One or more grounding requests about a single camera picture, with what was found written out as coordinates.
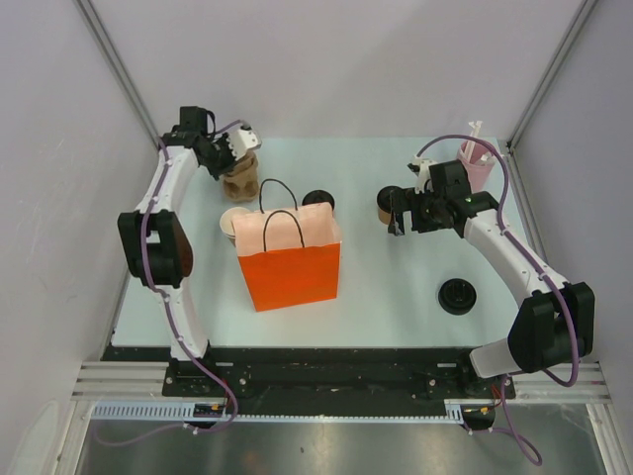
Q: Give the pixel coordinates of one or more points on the white cable duct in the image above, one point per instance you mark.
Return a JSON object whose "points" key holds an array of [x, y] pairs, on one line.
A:
{"points": [[407, 412]]}

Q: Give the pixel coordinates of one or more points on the orange paper bag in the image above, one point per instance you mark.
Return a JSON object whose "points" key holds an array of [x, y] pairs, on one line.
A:
{"points": [[289, 256]]}

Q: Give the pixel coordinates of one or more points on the pink cylindrical holder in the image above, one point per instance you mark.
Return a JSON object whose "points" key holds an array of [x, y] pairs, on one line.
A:
{"points": [[477, 175]]}

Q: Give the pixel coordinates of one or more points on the black cup lid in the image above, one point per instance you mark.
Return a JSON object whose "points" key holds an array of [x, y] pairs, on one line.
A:
{"points": [[318, 196], [384, 197]]}

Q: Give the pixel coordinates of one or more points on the brown pulp cup carrier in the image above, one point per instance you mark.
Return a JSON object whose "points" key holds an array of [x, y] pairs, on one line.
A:
{"points": [[242, 183]]}

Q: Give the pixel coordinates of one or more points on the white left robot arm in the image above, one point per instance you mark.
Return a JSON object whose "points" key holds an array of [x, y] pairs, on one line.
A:
{"points": [[157, 250]]}

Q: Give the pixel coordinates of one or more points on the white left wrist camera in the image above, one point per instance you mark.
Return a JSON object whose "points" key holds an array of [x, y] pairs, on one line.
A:
{"points": [[241, 141]]}

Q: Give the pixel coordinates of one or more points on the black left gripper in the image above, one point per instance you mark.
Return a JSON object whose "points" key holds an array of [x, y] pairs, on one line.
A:
{"points": [[217, 172]]}

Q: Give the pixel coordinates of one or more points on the stack of brown paper cups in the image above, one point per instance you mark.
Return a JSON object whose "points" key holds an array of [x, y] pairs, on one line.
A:
{"points": [[226, 224]]}

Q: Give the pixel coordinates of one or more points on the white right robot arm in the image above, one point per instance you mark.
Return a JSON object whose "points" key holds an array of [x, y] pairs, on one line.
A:
{"points": [[555, 320]]}

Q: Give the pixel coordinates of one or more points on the stack of black lids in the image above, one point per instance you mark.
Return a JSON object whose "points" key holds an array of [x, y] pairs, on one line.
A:
{"points": [[457, 296]]}

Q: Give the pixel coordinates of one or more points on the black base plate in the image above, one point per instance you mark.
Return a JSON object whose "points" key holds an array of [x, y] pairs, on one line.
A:
{"points": [[423, 373]]}

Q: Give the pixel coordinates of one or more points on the brown paper cup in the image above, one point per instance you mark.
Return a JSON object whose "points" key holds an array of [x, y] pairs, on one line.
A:
{"points": [[384, 216]]}

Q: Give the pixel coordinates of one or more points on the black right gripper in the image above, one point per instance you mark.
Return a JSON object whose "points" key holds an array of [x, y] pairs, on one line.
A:
{"points": [[407, 200]]}

